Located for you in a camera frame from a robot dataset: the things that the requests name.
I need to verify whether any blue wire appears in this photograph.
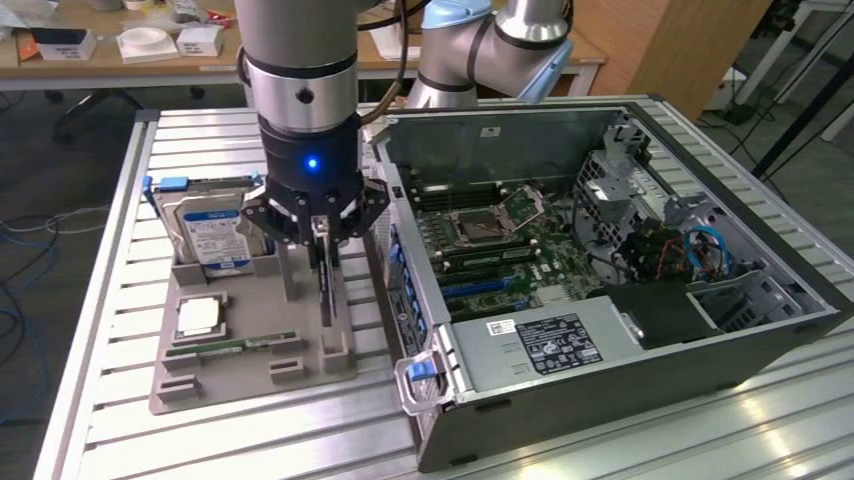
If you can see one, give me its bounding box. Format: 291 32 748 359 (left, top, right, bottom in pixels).
686 225 736 281

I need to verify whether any black stand pole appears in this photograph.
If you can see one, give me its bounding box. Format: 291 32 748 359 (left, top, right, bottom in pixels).
750 0 854 176

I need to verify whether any CPU socket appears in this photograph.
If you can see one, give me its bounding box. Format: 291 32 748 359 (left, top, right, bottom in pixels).
450 207 522 249

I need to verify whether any white box with black lid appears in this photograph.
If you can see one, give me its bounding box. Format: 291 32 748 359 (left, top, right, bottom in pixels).
30 27 99 62

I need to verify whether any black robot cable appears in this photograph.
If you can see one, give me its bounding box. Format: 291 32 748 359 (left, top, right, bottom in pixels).
354 0 435 132

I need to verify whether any wooden cabinet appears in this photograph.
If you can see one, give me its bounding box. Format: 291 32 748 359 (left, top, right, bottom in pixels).
573 0 776 121

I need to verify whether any grey power supply unit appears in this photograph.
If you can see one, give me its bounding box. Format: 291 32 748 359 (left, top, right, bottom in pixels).
439 294 648 394

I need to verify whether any white floor box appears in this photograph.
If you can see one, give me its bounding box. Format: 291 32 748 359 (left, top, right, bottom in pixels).
706 67 749 114

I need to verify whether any graphics card with black fan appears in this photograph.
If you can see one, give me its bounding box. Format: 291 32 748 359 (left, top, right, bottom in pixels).
310 219 349 352

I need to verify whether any green RAM stick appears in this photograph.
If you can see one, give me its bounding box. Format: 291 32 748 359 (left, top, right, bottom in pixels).
164 335 299 357

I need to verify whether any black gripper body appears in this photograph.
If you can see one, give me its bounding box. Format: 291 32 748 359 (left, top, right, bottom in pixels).
257 117 367 217

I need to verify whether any white bowl holder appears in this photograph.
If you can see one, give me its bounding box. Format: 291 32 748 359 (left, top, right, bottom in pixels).
116 27 182 65

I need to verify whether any silver perforated drive cage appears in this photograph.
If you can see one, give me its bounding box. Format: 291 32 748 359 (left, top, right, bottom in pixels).
571 122 676 239

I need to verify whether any plain white box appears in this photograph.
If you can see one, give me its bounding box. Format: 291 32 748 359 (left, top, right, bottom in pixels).
175 25 226 58

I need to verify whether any metal socket cover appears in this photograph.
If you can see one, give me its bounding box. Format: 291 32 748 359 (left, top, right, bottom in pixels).
497 182 546 226

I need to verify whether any black plastic cover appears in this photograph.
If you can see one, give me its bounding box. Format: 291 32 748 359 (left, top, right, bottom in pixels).
603 282 726 351

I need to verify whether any grey parts rack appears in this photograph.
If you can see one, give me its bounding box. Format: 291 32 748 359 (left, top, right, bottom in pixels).
147 239 361 417

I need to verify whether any red wire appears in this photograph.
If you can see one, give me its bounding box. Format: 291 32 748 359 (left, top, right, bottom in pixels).
657 234 689 281

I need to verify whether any silver CPU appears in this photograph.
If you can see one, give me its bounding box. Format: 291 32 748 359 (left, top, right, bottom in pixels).
174 298 226 337

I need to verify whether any grey disk bay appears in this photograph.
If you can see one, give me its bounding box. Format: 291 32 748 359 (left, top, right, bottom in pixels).
685 263 806 334

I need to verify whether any blue expansion slot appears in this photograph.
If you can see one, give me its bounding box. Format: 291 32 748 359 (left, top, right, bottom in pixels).
441 278 510 300

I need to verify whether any black office chair base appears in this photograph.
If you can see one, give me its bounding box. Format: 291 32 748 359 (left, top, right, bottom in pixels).
52 87 146 146

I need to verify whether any blue floor cable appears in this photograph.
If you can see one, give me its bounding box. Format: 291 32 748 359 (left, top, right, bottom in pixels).
0 219 62 426

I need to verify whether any black open PC case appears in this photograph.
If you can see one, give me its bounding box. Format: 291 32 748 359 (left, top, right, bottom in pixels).
359 99 844 474

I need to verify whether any green motherboard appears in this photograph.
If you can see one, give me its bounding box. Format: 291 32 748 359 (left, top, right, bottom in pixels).
399 167 626 321

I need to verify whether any white paper stack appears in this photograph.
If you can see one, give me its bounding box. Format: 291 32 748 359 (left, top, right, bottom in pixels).
359 24 423 62

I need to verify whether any hard disk in blue carrier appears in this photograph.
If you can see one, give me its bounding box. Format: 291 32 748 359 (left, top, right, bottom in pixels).
139 169 277 279

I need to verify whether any wooden desk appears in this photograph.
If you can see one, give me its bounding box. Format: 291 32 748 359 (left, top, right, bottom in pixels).
0 0 609 94

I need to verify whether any black labelled RAM stick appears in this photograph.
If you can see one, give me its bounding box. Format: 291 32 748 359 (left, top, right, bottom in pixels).
443 247 539 274

